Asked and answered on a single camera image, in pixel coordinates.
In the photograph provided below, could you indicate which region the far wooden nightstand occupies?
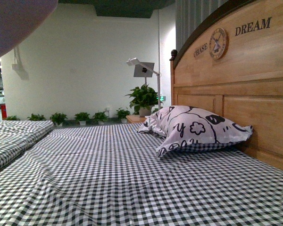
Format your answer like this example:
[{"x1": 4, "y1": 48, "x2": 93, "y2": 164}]
[{"x1": 126, "y1": 115, "x2": 146, "y2": 123}]

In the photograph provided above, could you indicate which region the large potted green plant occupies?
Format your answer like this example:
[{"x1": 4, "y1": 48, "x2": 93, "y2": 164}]
[{"x1": 126, "y1": 84, "x2": 158, "y2": 117}]

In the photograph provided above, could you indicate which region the small potted plant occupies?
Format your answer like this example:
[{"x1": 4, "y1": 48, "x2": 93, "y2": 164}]
[
  {"x1": 117, "y1": 108, "x2": 130, "y2": 123},
  {"x1": 4, "y1": 115, "x2": 20, "y2": 121},
  {"x1": 27, "y1": 113, "x2": 46, "y2": 121},
  {"x1": 50, "y1": 113, "x2": 67, "y2": 127},
  {"x1": 92, "y1": 111, "x2": 108, "y2": 125},
  {"x1": 75, "y1": 112, "x2": 90, "y2": 126}
]

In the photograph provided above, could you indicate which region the cartoon print pillow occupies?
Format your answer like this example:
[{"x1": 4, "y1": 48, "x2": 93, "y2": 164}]
[{"x1": 138, "y1": 105, "x2": 253, "y2": 158}]

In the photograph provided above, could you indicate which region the black white checkered bedsheet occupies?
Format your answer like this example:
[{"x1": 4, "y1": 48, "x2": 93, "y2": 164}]
[{"x1": 0, "y1": 124, "x2": 283, "y2": 226}]

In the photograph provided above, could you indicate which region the light blue curtain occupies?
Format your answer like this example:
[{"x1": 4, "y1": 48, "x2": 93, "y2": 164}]
[{"x1": 175, "y1": 0, "x2": 227, "y2": 50}]

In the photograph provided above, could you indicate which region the folded checkered quilt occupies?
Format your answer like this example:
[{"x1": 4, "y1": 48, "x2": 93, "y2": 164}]
[{"x1": 0, "y1": 121, "x2": 54, "y2": 169}]

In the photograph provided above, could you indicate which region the wooden bed frame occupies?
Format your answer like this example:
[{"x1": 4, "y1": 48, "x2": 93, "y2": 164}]
[{"x1": 170, "y1": 0, "x2": 283, "y2": 170}]

